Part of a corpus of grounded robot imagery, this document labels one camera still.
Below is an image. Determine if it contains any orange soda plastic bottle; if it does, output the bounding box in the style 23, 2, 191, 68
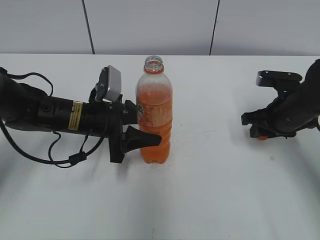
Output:
135, 55, 173, 164

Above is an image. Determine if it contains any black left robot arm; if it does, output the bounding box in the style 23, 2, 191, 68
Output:
0, 66, 162, 168

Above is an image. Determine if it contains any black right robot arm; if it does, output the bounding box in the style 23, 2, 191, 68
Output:
241, 60, 320, 141

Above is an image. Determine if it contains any orange bottle cap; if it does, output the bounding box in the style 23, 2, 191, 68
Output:
257, 136, 268, 141

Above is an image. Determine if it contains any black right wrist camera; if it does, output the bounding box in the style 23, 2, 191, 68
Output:
256, 70, 303, 96

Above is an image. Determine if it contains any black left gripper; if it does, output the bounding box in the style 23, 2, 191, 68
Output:
80, 94, 162, 164

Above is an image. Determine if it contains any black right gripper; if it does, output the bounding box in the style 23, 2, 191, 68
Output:
241, 90, 320, 139

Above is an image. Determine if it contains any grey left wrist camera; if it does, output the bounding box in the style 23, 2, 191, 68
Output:
94, 65, 122, 102

